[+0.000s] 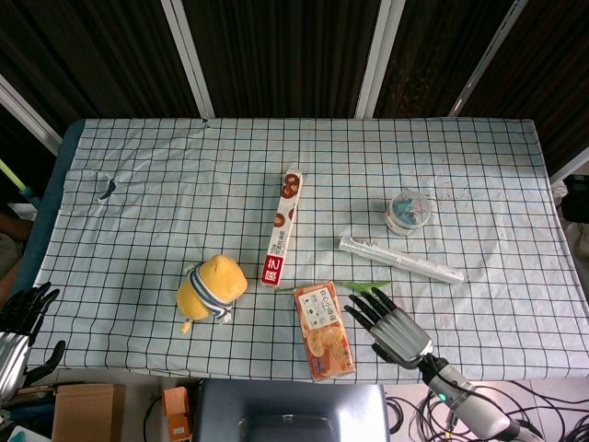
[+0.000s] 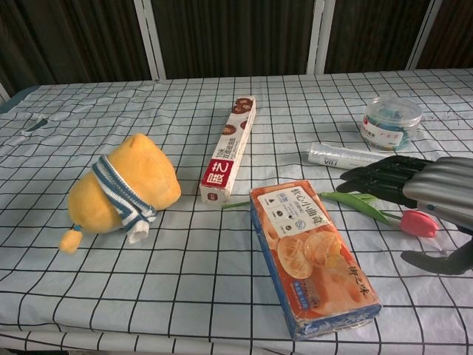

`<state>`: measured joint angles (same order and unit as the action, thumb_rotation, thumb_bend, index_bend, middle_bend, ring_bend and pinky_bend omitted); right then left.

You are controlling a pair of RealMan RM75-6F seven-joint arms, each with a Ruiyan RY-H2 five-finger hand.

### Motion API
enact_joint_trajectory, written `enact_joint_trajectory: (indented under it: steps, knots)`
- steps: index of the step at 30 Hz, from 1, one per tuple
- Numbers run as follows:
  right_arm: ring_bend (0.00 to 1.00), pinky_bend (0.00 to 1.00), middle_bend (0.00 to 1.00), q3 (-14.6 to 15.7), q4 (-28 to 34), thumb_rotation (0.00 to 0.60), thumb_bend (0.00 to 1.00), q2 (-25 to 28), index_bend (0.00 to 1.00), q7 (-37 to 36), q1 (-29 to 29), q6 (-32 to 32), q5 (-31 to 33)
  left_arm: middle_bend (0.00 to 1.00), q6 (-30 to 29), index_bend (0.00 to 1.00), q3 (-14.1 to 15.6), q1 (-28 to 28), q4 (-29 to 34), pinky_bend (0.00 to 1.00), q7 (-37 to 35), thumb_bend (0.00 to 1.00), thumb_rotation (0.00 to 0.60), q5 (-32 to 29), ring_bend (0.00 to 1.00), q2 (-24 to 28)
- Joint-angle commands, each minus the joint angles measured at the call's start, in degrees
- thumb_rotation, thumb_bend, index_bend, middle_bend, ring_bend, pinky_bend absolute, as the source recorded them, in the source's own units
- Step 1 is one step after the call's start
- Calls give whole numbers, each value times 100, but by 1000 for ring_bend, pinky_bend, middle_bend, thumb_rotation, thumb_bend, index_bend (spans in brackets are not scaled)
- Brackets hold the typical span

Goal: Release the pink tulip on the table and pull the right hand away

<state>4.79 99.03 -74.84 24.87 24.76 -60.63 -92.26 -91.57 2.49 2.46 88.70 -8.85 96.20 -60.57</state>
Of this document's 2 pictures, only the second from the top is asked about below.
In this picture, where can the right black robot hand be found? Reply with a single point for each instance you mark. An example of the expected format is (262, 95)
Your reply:
(425, 181)

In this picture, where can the orange cookie box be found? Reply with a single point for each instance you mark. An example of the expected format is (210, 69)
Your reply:
(306, 247)

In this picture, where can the long white baking paper box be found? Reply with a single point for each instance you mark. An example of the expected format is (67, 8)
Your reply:
(227, 157)

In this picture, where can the artificial pink tulip flower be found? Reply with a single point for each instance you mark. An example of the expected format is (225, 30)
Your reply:
(417, 223)

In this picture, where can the clear round clip container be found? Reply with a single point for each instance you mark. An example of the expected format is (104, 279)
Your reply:
(391, 124)

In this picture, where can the clear plastic bag roll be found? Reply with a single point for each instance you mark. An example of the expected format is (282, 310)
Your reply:
(343, 156)

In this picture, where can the white grid checked tablecloth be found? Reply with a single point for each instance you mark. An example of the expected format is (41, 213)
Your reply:
(184, 259)

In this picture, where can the yellow plush toy with scarf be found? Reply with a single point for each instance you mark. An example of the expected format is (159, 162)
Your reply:
(123, 192)

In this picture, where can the white frame post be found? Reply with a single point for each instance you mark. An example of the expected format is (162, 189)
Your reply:
(421, 33)
(318, 35)
(149, 37)

